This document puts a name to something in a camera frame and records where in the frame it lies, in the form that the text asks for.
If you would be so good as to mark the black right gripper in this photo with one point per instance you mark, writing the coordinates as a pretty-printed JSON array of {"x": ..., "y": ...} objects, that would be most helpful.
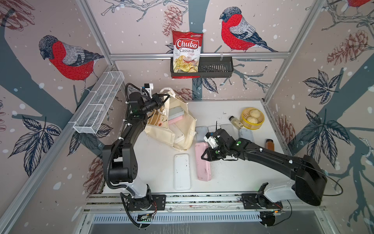
[{"x": 210, "y": 157}]

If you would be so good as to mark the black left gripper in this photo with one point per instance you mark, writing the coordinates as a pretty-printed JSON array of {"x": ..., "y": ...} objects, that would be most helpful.
[{"x": 158, "y": 103}]

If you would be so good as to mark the pink pencil case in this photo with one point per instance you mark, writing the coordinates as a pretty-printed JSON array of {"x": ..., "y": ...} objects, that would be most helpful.
[{"x": 202, "y": 166}]

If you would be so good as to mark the light blue pencil case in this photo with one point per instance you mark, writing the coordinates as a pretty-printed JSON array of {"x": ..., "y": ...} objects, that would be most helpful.
[{"x": 201, "y": 132}]

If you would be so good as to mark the white pencil case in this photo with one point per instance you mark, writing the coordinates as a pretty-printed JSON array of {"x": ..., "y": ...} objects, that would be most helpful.
[
  {"x": 213, "y": 128},
  {"x": 182, "y": 177}
]

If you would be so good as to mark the cream canvas tote bag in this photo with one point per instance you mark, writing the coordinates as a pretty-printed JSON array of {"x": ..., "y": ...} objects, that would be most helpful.
[{"x": 157, "y": 126}]

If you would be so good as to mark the cream pencil case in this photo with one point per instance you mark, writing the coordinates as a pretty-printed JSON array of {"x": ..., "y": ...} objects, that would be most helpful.
[{"x": 229, "y": 129}]

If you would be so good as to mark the grey pencil case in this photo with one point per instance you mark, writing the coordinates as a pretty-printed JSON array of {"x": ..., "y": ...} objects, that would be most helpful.
[{"x": 246, "y": 134}]

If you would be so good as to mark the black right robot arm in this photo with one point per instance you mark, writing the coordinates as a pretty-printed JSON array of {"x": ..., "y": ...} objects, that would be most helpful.
[{"x": 309, "y": 179}]

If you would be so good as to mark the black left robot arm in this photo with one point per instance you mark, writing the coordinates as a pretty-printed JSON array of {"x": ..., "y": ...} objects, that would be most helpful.
[{"x": 119, "y": 161}]

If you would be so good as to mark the red Chuba cassava chips bag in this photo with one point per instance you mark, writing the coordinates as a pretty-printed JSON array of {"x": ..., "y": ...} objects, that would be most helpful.
[{"x": 187, "y": 48}]

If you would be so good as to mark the glass spice jar black lid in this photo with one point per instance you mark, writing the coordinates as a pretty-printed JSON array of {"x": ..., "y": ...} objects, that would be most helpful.
[{"x": 236, "y": 122}]

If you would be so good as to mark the steamed bun lower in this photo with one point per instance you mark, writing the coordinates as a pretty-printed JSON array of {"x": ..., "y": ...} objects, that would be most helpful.
[{"x": 252, "y": 120}]

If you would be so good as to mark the steamed bun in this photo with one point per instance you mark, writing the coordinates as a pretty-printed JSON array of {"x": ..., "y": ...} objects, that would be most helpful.
[
  {"x": 255, "y": 113},
  {"x": 252, "y": 120}
]

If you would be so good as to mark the yellow bamboo steamer basket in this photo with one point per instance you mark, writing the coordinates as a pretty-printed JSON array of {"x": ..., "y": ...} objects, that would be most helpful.
[{"x": 245, "y": 114}]

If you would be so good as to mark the steamed bun upper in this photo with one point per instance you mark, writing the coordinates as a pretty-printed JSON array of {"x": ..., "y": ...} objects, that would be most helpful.
[{"x": 255, "y": 113}]

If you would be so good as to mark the orange sauce bottle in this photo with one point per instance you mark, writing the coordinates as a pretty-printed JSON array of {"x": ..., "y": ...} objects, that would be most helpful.
[{"x": 270, "y": 145}]

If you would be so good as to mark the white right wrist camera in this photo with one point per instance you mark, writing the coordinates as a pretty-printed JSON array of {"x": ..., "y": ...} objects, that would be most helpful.
[{"x": 211, "y": 141}]

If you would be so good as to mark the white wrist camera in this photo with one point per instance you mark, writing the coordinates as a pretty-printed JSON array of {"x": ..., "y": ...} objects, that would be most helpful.
[
  {"x": 149, "y": 87},
  {"x": 211, "y": 141}
]

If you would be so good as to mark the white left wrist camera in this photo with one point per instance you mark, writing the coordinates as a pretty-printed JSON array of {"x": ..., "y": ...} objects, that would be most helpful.
[{"x": 149, "y": 87}]

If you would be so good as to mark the black wall-mounted basket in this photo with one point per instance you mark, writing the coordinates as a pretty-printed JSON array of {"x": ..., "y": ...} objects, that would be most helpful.
[{"x": 209, "y": 67}]

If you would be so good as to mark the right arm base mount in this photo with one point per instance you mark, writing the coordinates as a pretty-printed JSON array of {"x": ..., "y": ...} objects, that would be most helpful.
[{"x": 258, "y": 200}]

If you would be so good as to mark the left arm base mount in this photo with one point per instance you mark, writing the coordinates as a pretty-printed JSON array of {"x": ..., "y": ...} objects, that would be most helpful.
[{"x": 151, "y": 202}]

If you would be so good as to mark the white wire mesh shelf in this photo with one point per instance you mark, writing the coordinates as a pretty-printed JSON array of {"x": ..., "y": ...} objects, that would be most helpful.
[{"x": 95, "y": 111}]

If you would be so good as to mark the aluminium front rail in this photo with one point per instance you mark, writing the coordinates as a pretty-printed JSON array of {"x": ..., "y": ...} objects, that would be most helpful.
[{"x": 178, "y": 202}]

